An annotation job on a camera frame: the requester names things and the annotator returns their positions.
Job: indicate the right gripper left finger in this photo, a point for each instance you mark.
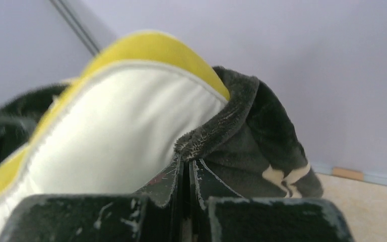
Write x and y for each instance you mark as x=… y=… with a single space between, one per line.
x=153 y=213

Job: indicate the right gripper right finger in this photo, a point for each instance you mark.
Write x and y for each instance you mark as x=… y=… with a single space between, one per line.
x=220 y=214

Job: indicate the black floral pillowcase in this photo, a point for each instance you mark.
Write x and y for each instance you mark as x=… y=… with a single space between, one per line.
x=251 y=144

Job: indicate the white pillow yellow edge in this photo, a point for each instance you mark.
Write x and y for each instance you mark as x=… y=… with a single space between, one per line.
x=114 y=128

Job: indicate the wooden block back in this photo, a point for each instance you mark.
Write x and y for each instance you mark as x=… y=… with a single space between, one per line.
x=348 y=173

